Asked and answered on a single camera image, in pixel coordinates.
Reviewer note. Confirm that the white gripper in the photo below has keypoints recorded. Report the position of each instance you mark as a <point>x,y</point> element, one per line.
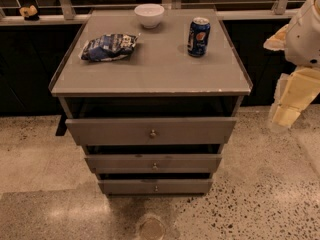
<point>304,39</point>

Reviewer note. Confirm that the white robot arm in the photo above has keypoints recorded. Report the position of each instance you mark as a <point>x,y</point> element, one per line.
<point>300,42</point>

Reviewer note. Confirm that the grey drawer cabinet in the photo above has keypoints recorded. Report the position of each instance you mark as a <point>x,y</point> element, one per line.
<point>159,80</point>

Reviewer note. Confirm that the grey top drawer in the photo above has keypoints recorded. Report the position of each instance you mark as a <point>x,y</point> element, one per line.
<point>151,131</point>

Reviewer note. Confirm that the blue pepsi can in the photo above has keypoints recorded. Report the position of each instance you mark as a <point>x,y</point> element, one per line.
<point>198,36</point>

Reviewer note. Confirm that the white ceramic bowl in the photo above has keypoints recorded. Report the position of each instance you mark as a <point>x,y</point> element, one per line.
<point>149,15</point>

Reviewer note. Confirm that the blue chip bag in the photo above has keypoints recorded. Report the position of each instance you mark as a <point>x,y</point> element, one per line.
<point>108,47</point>

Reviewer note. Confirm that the metal window railing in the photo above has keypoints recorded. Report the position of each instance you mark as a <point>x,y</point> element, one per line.
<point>66,4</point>

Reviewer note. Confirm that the small yellow black object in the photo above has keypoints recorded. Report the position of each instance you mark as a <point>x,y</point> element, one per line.
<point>29,13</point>

